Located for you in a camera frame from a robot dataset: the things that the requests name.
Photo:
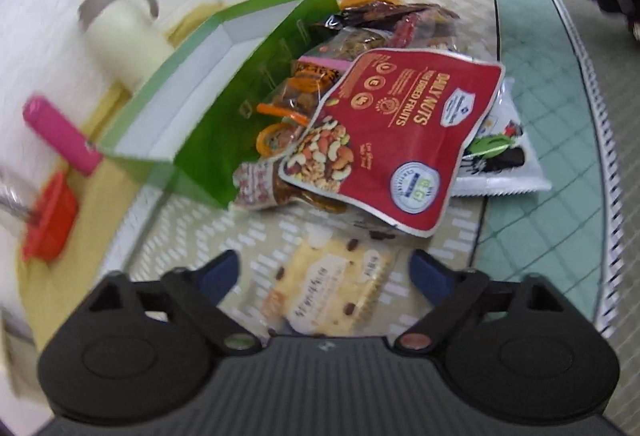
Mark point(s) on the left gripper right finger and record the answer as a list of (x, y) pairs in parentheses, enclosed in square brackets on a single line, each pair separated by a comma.
[(452, 295)]

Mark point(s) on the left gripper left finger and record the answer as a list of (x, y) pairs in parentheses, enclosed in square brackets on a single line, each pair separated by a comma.
[(198, 293)]

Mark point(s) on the small brown jelly packet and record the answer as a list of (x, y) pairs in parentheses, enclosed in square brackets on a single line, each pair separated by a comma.
[(260, 186)]

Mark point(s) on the cream raisin biscuit packet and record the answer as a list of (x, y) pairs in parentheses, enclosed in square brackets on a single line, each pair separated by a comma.
[(328, 286)]

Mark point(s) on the white seaweed snack packet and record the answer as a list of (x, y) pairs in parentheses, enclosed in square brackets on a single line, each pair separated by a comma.
[(501, 159)]

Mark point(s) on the red daily nuts pouch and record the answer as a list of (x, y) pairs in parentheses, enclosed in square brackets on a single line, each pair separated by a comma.
[(389, 137)]

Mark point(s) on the orange print snack bag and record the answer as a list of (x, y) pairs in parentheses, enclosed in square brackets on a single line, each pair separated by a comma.
[(294, 101)]

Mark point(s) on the dark red meat pouch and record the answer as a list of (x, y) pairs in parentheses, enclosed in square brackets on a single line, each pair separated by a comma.
[(381, 21)]

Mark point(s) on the cookie bag pink zipper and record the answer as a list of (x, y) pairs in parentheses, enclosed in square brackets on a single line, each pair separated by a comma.
[(349, 43)]

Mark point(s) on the yellow tablecloth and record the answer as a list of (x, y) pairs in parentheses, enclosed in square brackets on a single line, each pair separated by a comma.
[(119, 224)]

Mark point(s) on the red plastic basket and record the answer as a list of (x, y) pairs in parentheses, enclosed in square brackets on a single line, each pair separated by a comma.
[(55, 212)]

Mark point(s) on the green cardboard box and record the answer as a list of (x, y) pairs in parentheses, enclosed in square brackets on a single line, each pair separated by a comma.
[(195, 121)]

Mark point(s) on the pink thermos bottle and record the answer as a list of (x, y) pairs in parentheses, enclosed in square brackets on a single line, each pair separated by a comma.
[(61, 134)]

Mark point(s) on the cream thermos jug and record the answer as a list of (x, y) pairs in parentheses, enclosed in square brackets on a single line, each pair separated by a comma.
[(122, 36)]

